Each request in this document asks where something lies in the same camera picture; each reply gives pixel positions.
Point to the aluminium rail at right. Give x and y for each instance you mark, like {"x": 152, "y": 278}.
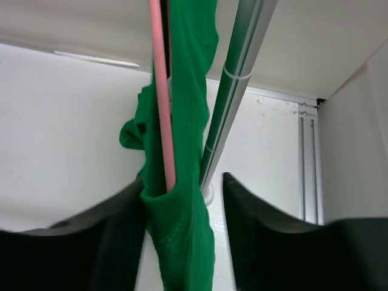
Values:
{"x": 310, "y": 178}

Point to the pink wire hanger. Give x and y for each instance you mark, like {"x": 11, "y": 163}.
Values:
{"x": 160, "y": 74}

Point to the green t shirt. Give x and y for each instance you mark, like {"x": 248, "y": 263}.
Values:
{"x": 178, "y": 220}

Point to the white and metal clothes rack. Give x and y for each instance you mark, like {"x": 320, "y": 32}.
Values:
{"x": 249, "y": 29}

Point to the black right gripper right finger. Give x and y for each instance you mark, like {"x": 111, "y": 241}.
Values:
{"x": 272, "y": 250}

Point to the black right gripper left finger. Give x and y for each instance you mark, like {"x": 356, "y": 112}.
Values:
{"x": 97, "y": 249}

